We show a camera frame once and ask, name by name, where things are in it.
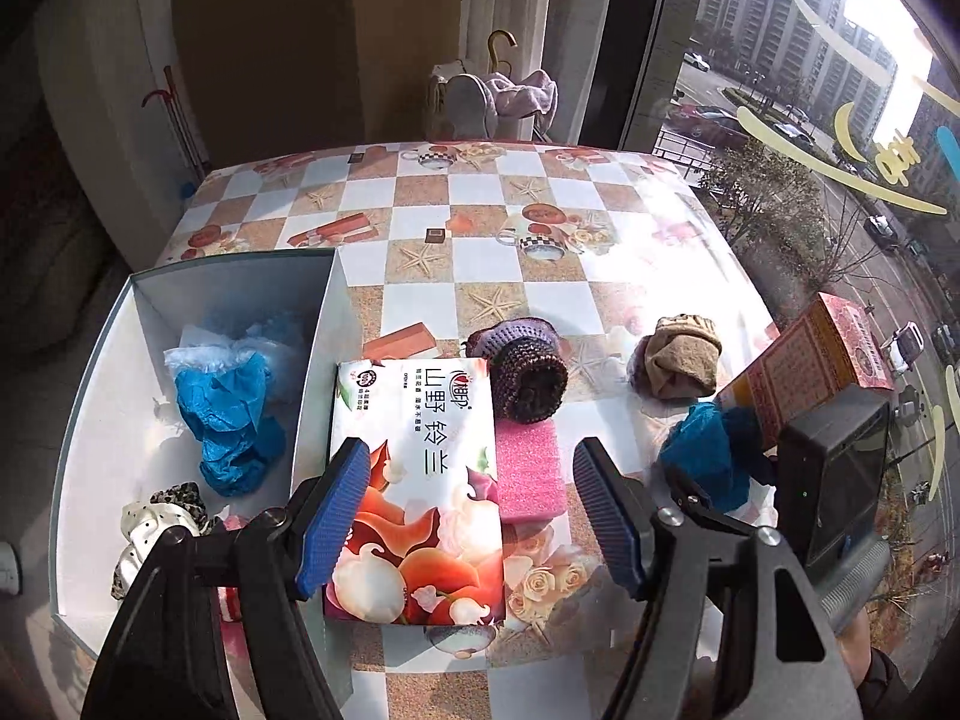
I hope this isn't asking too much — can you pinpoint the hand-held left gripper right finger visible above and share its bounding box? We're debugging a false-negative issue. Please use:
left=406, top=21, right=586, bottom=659
left=572, top=436, right=863, bottom=720

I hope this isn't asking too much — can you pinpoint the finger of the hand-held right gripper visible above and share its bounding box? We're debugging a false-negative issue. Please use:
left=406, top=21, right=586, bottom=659
left=662, top=463, right=781, bottom=541

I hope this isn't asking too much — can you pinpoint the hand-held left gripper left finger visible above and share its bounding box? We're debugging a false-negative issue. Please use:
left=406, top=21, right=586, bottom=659
left=79, top=436, right=372, bottom=720

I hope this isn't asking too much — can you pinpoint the teal blue cloth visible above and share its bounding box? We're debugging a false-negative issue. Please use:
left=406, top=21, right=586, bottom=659
left=658, top=401, right=777, bottom=515

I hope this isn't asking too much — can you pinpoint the floral tissue pack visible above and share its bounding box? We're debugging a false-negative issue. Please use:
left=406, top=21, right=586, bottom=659
left=322, top=356, right=507, bottom=627

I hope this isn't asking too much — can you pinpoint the white cardboard box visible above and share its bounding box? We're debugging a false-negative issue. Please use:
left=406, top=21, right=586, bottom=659
left=49, top=247, right=368, bottom=720

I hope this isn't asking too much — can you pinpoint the person's right forearm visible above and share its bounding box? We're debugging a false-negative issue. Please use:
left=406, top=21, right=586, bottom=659
left=832, top=604, right=912, bottom=720

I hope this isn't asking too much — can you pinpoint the orange printed carton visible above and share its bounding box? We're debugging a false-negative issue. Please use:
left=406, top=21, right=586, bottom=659
left=716, top=292, right=897, bottom=451

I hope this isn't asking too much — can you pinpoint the brown sock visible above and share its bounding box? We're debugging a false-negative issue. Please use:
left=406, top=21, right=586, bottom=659
left=628, top=313, right=722, bottom=400

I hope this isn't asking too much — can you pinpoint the blue plastic glove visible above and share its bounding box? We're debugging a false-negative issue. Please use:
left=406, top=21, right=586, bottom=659
left=175, top=356, right=287, bottom=497

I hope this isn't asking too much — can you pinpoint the leopard print scrunchie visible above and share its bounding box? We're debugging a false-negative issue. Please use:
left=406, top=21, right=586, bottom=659
left=148, top=481, right=218, bottom=533

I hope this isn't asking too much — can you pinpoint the brown purple knit hat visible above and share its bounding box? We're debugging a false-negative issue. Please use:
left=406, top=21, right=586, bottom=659
left=465, top=317, right=569, bottom=421

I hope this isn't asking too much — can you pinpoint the white polka dot scrunchie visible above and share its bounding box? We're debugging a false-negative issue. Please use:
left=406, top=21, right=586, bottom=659
left=111, top=499, right=203, bottom=601

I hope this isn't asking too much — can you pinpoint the red broom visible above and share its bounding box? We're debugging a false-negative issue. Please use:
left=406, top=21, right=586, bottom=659
left=161, top=66, right=205, bottom=166

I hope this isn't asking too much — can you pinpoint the brown cardboard sheet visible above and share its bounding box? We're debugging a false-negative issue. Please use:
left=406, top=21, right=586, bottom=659
left=171, top=0, right=470, bottom=170

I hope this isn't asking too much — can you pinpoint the red hook-handled mop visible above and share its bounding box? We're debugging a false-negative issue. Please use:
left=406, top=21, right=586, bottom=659
left=141, top=86, right=203, bottom=166

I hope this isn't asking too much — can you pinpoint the black window frame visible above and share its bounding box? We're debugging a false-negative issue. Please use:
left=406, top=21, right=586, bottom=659
left=577, top=0, right=680, bottom=151

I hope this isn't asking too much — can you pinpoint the yellow umbrella handle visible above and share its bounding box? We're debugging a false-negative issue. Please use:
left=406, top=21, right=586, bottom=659
left=486, top=30, right=518, bottom=74

